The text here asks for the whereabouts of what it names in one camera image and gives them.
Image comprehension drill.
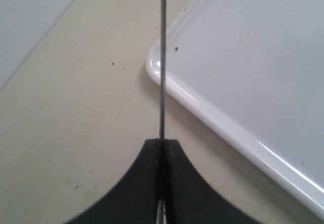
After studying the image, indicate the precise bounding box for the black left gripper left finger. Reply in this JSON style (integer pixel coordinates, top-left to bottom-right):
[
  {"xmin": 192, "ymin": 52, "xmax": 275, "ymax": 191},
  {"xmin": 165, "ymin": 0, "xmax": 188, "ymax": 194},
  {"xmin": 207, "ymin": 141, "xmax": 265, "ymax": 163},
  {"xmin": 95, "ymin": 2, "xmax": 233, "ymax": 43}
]
[{"xmin": 68, "ymin": 138, "xmax": 160, "ymax": 223}]

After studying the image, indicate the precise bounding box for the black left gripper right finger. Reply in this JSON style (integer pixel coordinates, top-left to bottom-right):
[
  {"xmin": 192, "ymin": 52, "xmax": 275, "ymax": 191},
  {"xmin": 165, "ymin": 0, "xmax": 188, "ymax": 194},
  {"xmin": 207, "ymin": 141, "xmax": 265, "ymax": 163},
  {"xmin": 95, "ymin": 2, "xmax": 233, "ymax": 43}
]
[{"xmin": 163, "ymin": 140, "xmax": 258, "ymax": 223}]

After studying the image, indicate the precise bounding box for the thin metal skewer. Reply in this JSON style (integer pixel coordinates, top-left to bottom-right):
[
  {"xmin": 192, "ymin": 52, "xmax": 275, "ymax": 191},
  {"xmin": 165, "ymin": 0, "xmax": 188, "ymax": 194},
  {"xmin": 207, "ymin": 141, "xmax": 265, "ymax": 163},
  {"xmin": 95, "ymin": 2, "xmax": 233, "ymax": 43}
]
[{"xmin": 156, "ymin": 0, "xmax": 168, "ymax": 224}]

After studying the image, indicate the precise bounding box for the white plastic tray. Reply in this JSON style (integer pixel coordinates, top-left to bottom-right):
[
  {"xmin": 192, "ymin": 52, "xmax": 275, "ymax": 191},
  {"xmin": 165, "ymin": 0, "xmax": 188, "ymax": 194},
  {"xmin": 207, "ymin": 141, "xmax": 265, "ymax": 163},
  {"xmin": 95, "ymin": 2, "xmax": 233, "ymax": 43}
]
[{"xmin": 145, "ymin": 0, "xmax": 324, "ymax": 222}]

